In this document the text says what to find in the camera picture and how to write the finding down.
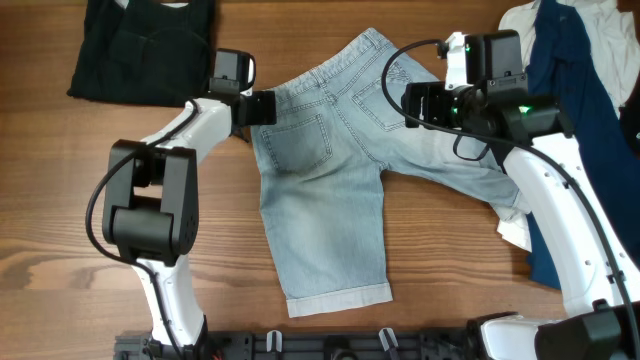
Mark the light blue denim shorts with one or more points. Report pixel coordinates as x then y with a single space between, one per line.
321 200

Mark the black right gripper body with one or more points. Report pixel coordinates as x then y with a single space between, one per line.
446 108

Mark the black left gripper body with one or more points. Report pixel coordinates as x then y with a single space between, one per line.
259 110

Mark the black garment at right edge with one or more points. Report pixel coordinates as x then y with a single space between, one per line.
629 123

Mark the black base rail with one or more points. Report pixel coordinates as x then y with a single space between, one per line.
385 344

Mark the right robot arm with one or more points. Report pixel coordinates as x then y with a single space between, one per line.
533 141

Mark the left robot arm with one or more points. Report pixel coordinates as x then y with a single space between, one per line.
151 214

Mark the folded black garment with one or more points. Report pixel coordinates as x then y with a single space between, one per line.
144 52

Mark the navy blue garment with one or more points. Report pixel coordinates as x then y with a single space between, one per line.
561 65

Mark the white shirt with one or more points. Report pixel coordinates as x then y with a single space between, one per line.
614 46

